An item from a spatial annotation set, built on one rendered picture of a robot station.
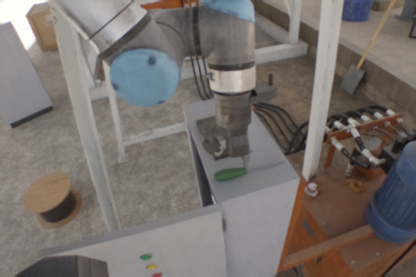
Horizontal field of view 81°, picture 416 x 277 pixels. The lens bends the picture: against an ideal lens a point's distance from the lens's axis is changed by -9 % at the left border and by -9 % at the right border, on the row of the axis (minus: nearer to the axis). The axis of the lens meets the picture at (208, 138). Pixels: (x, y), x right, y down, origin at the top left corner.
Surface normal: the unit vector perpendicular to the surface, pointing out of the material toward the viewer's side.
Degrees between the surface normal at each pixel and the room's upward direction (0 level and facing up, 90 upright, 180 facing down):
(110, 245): 90
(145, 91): 94
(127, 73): 94
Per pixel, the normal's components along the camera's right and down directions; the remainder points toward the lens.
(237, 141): 0.22, 0.11
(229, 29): -0.07, 0.47
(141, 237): 0.27, 0.62
